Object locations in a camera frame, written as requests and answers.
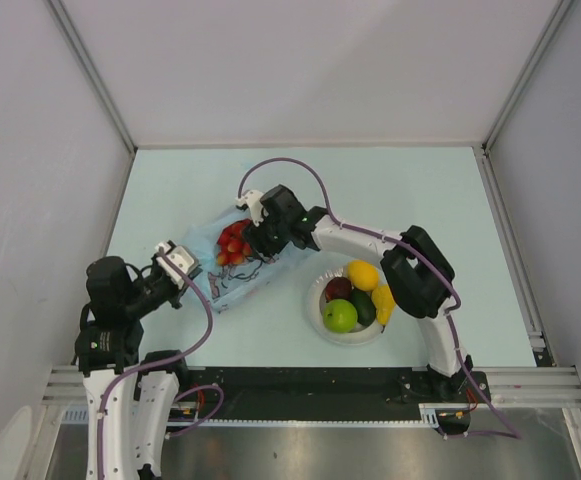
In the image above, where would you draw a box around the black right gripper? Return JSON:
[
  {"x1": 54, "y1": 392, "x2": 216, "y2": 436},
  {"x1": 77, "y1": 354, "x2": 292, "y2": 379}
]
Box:
[{"x1": 242, "y1": 210, "x2": 291, "y2": 264}]

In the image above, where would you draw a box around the red fake strawberry bunch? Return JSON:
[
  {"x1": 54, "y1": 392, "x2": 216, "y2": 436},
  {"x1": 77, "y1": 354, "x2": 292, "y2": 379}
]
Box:
[{"x1": 216, "y1": 219, "x2": 253, "y2": 267}]

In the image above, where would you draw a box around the light blue printed plastic bag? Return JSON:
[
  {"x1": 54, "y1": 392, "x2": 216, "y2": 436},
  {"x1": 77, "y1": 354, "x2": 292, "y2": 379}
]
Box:
[{"x1": 182, "y1": 208, "x2": 310, "y2": 313}]

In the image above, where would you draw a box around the dark red fake fruit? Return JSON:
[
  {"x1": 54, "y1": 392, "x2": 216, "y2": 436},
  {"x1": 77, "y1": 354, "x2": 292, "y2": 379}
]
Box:
[{"x1": 324, "y1": 277, "x2": 353, "y2": 302}]

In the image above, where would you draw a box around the yellow fake lemon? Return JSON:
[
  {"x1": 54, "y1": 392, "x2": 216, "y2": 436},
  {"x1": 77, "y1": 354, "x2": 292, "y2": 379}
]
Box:
[{"x1": 346, "y1": 260, "x2": 380, "y2": 292}]

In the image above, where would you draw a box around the green fake apple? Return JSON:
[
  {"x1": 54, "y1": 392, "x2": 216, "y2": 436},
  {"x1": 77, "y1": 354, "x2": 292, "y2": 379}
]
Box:
[{"x1": 322, "y1": 299, "x2": 357, "y2": 334}]

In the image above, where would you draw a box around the dark green fake avocado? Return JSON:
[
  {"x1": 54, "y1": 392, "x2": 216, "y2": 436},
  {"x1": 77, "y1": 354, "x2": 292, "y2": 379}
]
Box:
[{"x1": 349, "y1": 288, "x2": 376, "y2": 327}]

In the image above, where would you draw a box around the yellow fake pear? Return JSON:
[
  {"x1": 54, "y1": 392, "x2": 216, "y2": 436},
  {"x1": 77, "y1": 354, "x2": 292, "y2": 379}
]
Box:
[{"x1": 371, "y1": 284, "x2": 396, "y2": 330}]

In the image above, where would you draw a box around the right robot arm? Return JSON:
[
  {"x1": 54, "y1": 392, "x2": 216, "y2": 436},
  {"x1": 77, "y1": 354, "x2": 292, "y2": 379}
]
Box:
[{"x1": 236, "y1": 185, "x2": 472, "y2": 401}]

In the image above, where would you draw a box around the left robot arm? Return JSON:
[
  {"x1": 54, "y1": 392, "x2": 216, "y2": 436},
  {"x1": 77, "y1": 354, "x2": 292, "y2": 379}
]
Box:
[{"x1": 75, "y1": 245, "x2": 201, "y2": 479}]

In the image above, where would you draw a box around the white paper plate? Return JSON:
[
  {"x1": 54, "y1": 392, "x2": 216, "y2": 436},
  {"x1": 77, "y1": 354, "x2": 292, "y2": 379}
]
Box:
[{"x1": 305, "y1": 268, "x2": 384, "y2": 346}]

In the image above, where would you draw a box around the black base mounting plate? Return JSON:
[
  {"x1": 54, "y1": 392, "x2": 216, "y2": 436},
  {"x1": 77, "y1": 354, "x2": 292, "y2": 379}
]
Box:
[{"x1": 181, "y1": 367, "x2": 490, "y2": 422}]

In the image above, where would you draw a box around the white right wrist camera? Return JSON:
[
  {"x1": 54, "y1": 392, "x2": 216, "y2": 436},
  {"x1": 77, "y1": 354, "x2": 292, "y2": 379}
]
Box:
[{"x1": 235, "y1": 190, "x2": 268, "y2": 227}]

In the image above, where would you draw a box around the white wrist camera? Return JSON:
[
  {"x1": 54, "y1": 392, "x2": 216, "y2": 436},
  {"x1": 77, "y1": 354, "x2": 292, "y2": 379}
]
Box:
[
  {"x1": 155, "y1": 241, "x2": 201, "y2": 290},
  {"x1": 235, "y1": 190, "x2": 268, "y2": 227}
]

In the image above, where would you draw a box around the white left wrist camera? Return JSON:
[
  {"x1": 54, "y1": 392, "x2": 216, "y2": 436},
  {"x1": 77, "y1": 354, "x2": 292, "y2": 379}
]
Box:
[{"x1": 155, "y1": 241, "x2": 201, "y2": 290}]

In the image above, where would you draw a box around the blue slotted cable duct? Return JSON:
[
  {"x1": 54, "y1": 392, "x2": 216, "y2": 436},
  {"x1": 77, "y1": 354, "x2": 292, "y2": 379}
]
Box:
[{"x1": 62, "y1": 405, "x2": 89, "y2": 425}]

